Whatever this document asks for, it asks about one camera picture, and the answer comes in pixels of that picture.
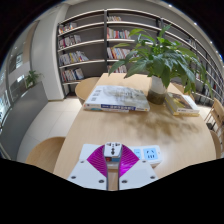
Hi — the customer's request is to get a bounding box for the round-backed wooden chair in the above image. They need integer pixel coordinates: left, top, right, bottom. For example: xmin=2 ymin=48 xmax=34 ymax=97
xmin=25 ymin=136 xmax=66 ymax=174
xmin=74 ymin=77 xmax=101 ymax=105
xmin=171 ymin=82 xmax=196 ymax=102
xmin=209 ymin=129 xmax=224 ymax=160

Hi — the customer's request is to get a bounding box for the green potted plant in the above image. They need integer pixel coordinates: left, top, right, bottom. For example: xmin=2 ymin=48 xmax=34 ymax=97
xmin=108 ymin=23 xmax=214 ymax=106

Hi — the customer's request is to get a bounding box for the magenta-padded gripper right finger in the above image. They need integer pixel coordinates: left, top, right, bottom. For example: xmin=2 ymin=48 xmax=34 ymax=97
xmin=118 ymin=143 xmax=159 ymax=191

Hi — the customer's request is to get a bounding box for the small green ledge plant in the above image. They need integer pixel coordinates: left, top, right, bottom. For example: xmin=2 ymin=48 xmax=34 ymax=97
xmin=25 ymin=69 xmax=43 ymax=89

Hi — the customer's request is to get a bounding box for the yellow-edged picture book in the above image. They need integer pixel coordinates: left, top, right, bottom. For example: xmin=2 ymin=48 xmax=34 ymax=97
xmin=164 ymin=91 xmax=201 ymax=118

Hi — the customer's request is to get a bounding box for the white power strip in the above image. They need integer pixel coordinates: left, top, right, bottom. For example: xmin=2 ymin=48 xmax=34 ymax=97
xmin=78 ymin=143 xmax=163 ymax=168

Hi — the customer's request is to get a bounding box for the large white book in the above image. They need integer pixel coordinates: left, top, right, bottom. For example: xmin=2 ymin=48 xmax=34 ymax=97
xmin=82 ymin=84 xmax=151 ymax=113

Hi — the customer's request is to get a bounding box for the small white charger block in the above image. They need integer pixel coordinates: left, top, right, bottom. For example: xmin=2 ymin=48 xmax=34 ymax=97
xmin=103 ymin=141 xmax=123 ymax=164

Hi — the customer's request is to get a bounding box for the slatted wooden chair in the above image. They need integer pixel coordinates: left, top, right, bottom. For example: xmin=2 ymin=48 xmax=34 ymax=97
xmin=203 ymin=98 xmax=224 ymax=134

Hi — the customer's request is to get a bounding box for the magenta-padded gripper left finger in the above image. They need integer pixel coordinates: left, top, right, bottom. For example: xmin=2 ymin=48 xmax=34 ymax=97
xmin=66 ymin=143 xmax=109 ymax=192

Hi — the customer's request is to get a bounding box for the grey shelf unit with books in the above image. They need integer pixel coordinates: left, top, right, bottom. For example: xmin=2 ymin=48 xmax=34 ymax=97
xmin=55 ymin=8 xmax=224 ymax=105

